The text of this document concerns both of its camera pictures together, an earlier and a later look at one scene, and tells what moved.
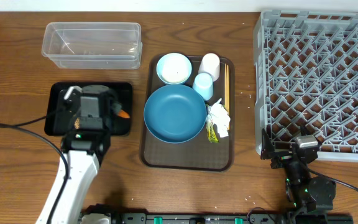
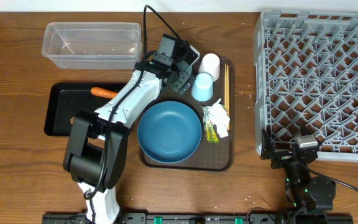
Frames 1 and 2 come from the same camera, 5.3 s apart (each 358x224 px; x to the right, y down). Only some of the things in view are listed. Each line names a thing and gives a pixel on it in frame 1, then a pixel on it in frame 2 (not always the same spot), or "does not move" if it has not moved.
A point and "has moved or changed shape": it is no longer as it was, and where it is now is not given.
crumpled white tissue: x=219 y=116 does not move
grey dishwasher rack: x=318 y=70 does not move
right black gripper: x=281 y=157 does not move
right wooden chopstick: x=228 y=96 does not move
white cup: x=211 y=65 does not move
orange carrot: x=123 y=114 has moved or changed shape
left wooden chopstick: x=225 y=84 does not move
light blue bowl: x=174 y=68 has moved or changed shape
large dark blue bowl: x=175 y=114 has moved or changed shape
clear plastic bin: x=98 y=45 does not move
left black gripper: x=115 y=106 to x=184 y=83
